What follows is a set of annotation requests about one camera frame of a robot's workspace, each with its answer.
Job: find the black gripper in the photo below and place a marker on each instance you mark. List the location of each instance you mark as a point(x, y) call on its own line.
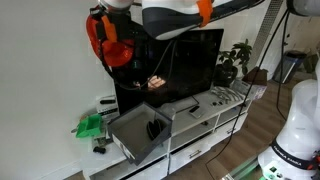
point(128, 25)

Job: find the red hat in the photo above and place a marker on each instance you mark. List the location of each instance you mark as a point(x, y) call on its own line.
point(116, 55)

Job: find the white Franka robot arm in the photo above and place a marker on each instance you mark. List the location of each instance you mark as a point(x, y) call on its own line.
point(166, 10)

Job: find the black flat screen television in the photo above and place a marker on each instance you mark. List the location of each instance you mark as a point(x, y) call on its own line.
point(193, 66)

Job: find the white television cabinet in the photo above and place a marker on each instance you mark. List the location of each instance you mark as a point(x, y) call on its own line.
point(186, 128)

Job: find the white box with black print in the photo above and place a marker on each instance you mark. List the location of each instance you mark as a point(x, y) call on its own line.
point(107, 106)

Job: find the green plastic container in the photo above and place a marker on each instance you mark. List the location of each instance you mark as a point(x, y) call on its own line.
point(88, 126)

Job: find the clear plastic cup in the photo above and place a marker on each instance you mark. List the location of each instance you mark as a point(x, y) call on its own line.
point(166, 109)

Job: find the grey open storage box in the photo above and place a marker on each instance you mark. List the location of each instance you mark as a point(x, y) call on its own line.
point(133, 131)

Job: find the small black object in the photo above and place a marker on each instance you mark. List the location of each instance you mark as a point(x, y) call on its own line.
point(99, 150)

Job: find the grey remote control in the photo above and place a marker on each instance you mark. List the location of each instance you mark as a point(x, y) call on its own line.
point(196, 111)

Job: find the dark round plant pot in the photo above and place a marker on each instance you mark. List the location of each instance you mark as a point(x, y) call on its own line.
point(224, 76)

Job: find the black sunglasses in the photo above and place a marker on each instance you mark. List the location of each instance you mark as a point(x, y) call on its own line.
point(216, 103)

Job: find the small black shelf item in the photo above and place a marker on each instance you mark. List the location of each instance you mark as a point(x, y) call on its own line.
point(204, 123)

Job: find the green leafy plant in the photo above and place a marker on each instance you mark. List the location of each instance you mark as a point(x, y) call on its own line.
point(238, 53)

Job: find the striped grey white cloth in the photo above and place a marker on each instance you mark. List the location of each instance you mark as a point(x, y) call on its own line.
point(228, 94)

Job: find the brown cardboard box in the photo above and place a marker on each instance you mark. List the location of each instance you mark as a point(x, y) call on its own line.
point(256, 76)

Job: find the white perforated vent panel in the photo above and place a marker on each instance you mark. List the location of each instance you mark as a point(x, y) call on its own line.
point(265, 36)

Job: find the white printed carton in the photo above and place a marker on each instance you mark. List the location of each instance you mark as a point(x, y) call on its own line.
point(255, 90)

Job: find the grey trash bin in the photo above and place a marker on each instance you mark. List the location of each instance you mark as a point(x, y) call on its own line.
point(288, 66)

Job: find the green bag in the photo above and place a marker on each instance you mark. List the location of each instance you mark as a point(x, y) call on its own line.
point(311, 62)

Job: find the glass television base plate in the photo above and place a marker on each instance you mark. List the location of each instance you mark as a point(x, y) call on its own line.
point(181, 105)

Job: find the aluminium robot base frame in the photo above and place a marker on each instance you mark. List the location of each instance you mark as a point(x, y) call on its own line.
point(243, 170)

